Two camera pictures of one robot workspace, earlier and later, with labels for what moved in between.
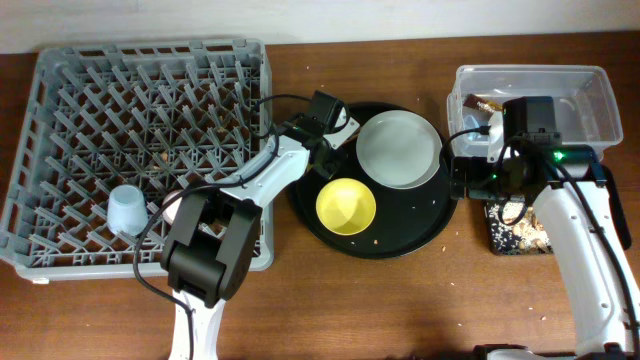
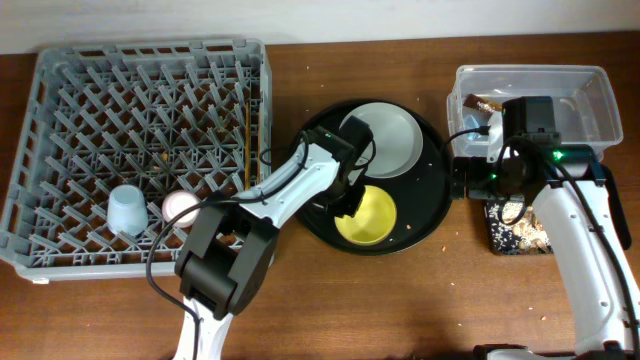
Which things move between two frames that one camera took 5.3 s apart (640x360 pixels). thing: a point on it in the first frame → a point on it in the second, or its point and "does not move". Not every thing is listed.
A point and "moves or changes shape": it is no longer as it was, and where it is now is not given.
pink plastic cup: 170,213 does not move
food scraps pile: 514,229 does not move
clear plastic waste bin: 587,112 does not move
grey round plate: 399,149 moves or changes shape
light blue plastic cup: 127,211 does not move
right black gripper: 475,186 does not move
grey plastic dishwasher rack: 160,117 does not move
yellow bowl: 346,206 moves or changes shape
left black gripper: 332,163 → 348,205
